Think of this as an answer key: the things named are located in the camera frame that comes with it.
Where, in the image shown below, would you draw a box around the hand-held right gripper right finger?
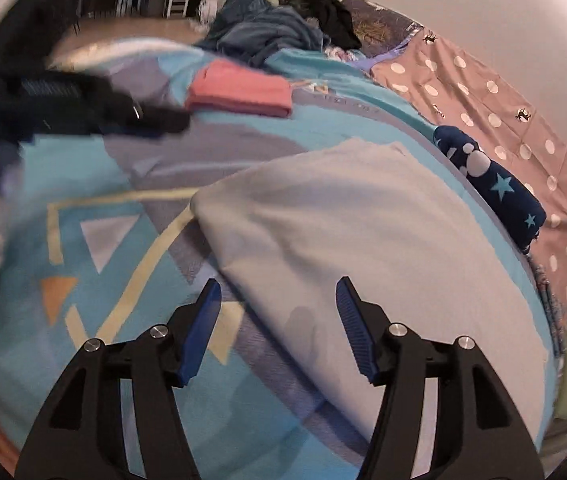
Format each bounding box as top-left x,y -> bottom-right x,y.
336,276 -> 544,480

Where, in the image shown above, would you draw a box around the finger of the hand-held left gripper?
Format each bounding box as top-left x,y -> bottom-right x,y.
83,72 -> 191,138

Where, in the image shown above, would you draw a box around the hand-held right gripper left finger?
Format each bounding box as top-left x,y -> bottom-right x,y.
13,278 -> 223,480

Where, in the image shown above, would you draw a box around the white cotton garment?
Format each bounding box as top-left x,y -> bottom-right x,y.
190,139 -> 549,441

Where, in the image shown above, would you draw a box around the pile of blue clothes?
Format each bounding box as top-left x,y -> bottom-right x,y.
198,0 -> 324,68

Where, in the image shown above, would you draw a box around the coral folded cloth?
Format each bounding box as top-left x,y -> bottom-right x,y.
184,58 -> 294,118

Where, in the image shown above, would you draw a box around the blue geometric print blanket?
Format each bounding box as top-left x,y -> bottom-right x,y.
0,40 -> 567,480

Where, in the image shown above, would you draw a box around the navy star print cloth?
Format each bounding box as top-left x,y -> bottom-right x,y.
433,125 -> 548,253

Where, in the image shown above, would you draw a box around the black crumpled garment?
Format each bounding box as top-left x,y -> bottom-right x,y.
280,0 -> 361,51

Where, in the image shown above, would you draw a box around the purple printed cloth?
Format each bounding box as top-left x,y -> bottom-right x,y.
343,0 -> 424,71

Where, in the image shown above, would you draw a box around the pink polka dot sheet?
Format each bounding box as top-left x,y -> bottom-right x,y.
371,32 -> 567,321

